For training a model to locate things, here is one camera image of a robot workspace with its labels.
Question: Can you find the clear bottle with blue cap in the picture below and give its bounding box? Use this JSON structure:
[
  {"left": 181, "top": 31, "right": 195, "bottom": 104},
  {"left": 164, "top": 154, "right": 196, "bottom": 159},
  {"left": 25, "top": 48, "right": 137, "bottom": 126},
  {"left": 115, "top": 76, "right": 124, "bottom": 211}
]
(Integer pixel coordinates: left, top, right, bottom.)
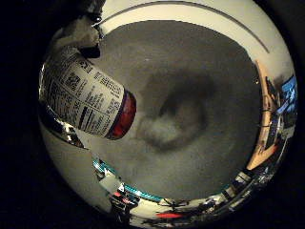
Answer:
[{"left": 39, "top": 47, "right": 138, "bottom": 141}]

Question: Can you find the teal and silver rack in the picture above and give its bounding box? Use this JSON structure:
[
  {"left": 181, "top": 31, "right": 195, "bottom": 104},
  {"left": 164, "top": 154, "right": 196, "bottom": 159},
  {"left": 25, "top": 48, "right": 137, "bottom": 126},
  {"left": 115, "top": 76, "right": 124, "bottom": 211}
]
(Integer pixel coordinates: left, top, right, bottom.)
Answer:
[{"left": 92, "top": 157, "right": 164, "bottom": 203}]

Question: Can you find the red chair seat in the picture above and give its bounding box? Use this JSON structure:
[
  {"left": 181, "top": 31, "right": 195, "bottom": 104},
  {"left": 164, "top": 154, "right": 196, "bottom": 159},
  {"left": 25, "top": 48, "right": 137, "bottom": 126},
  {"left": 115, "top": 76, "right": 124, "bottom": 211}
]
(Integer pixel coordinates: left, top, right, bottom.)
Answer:
[{"left": 155, "top": 212, "right": 185, "bottom": 219}]

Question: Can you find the wooden desk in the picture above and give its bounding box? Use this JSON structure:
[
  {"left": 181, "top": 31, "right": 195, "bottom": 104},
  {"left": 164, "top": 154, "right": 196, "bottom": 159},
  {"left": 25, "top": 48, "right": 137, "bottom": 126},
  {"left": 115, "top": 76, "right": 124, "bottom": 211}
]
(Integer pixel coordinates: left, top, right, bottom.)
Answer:
[{"left": 246, "top": 60, "right": 278, "bottom": 172}]

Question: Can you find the blue lit monitor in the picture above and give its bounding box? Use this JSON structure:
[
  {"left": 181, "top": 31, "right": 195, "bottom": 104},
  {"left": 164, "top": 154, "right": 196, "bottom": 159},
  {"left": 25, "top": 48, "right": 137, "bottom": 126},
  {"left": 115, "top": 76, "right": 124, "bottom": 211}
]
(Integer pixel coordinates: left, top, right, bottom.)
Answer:
[{"left": 280, "top": 75, "right": 298, "bottom": 113}]

